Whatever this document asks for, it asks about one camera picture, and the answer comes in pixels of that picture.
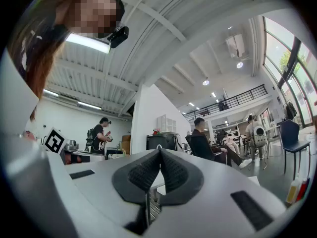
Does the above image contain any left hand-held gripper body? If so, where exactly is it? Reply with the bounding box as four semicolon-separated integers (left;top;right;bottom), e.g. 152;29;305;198
44;127;79;156

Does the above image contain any black head-worn camera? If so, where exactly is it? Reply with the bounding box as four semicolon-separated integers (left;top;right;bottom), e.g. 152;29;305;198
107;25;130;49

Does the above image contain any person's navy top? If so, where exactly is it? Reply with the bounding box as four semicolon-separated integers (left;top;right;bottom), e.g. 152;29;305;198
21;23;71;79

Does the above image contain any black balcony railing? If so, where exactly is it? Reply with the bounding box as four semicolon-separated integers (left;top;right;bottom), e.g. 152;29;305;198
184;84;268;121

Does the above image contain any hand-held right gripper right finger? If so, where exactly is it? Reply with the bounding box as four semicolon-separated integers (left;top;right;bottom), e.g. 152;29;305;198
160;149;205;206

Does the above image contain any cardboard box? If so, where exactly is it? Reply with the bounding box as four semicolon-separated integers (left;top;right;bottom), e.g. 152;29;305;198
121;134;131;154

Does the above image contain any large window wall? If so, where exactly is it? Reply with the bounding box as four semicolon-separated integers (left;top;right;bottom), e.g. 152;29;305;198
263;16;317;126

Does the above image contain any dark blue chair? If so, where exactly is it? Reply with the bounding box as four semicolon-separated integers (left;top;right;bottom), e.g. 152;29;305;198
279;119;312;181

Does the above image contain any white ceiling air conditioner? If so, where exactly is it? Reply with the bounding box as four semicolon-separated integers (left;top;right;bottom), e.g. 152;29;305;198
225;33;246;59

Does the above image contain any yellow squeeze bottle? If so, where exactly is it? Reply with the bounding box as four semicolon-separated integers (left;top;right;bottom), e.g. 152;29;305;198
285;173;301;205

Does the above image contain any black cabinet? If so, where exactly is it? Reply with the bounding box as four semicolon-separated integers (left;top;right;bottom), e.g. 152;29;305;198
146;132;184;152

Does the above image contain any dark coat on rack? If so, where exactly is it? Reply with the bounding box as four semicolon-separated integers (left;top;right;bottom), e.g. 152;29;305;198
285;101;298;121

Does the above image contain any person's head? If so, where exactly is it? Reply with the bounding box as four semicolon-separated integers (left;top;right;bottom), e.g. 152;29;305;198
55;0;125;40

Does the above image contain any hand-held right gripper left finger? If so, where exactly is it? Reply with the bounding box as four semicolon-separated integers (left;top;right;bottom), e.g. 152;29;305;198
111;149;161;204

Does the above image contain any white cube shelf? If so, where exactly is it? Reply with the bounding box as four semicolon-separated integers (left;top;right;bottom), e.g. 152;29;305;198
156;114;177;134

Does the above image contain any person's left forearm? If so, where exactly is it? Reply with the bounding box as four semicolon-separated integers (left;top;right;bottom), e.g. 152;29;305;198
22;130;37;141

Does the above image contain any red squeeze bottle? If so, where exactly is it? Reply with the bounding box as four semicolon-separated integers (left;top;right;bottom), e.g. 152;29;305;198
296;177;311;203

